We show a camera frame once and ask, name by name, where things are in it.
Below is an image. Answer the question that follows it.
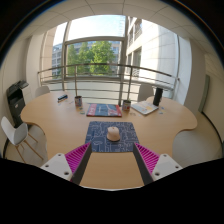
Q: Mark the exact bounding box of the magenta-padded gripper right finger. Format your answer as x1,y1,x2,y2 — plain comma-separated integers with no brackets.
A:
132,142,184,186

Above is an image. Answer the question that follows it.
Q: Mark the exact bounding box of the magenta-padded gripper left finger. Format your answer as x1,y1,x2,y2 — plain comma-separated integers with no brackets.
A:
40,142,93,186

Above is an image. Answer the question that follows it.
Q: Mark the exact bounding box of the beige computer mouse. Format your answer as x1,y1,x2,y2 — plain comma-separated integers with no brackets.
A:
106,126,121,142

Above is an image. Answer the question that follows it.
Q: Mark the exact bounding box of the navy line-patterned mouse pad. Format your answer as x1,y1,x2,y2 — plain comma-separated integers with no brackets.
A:
84,121,140,153

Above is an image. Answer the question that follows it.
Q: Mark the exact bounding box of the white chair with wooden legs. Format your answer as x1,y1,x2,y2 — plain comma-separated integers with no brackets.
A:
0,115,45,164

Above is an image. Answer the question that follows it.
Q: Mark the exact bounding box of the light-coloured open booklet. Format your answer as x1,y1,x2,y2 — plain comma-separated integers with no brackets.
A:
130,100,160,116

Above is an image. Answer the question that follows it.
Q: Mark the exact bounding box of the dark stapler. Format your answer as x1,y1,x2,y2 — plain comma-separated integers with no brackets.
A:
57,94,69,103

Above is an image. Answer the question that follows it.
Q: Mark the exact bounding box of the blue and white can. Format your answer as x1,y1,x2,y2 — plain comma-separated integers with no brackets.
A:
74,95,83,108

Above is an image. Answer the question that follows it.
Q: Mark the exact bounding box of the black cylindrical speaker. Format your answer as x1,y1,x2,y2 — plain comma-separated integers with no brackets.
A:
152,87,164,107

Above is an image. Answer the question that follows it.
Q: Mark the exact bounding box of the red and blue book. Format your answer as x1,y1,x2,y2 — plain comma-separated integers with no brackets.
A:
86,103,123,118

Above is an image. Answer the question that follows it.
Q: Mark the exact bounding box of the metal balcony railing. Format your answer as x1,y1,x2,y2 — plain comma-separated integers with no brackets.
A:
37,63,180,106

